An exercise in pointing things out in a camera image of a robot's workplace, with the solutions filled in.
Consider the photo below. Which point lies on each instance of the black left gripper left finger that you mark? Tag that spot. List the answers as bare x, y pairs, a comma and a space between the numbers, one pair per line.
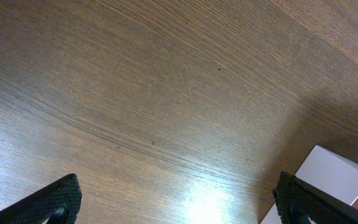
59, 202

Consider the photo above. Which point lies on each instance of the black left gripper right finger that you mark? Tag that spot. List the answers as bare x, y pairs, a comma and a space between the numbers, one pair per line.
299, 202

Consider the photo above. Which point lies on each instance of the pink white open box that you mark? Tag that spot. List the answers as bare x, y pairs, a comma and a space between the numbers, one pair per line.
329, 172

